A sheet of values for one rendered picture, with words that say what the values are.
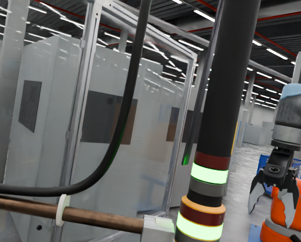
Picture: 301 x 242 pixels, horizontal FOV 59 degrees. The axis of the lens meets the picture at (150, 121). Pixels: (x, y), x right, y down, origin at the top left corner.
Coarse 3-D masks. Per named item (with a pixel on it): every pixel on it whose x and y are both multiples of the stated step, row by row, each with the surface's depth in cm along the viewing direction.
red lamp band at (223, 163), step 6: (198, 156) 25; (204, 156) 24; (210, 156) 24; (216, 156) 24; (198, 162) 25; (204, 162) 24; (210, 162) 24; (216, 162) 24; (222, 162) 24; (228, 162) 25; (216, 168) 24; (222, 168) 24
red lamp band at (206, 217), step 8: (184, 208) 25; (192, 208) 24; (184, 216) 25; (192, 216) 24; (200, 216) 24; (208, 216) 24; (216, 216) 24; (224, 216) 25; (208, 224) 24; (216, 224) 24
